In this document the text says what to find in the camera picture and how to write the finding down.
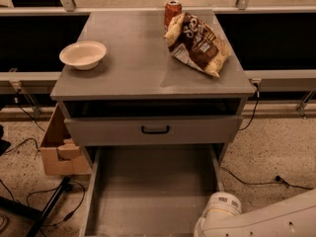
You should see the grey drawer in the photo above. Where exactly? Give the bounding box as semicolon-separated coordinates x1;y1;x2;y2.
64;116;242;146
80;145;217;237

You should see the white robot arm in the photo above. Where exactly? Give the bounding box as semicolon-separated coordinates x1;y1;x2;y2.
194;190;316;237

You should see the grey drawer cabinet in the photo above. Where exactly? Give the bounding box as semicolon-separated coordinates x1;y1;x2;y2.
51;11;254;157

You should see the grey top drawer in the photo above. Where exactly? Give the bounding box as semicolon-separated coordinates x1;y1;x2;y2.
64;116;242;146

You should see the brown chip bag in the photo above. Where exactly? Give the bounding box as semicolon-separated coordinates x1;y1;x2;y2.
164;13;231;78

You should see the white bowl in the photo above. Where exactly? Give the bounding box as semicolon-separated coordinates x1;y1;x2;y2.
59;40;107;70

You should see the red soda can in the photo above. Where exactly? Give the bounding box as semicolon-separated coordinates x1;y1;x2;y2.
164;0;182;30

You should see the cardboard box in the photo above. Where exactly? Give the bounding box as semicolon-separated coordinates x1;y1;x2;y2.
39;106;91;176

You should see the black stand leg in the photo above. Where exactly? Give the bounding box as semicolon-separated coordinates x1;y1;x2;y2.
0;177;70;237

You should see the black cable behind cabinet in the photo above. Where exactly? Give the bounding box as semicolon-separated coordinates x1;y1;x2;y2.
238;82;261;131

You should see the black floor cable left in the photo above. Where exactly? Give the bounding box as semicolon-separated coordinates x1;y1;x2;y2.
26;181;87;229

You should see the black floor cable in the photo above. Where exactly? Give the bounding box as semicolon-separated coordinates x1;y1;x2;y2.
219;167;314;192
26;181;87;229

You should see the black floor cable right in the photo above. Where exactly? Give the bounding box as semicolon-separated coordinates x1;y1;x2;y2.
219;167;314;192

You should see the metal bracket left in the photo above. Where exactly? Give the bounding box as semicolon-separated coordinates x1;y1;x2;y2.
9;79;41;119

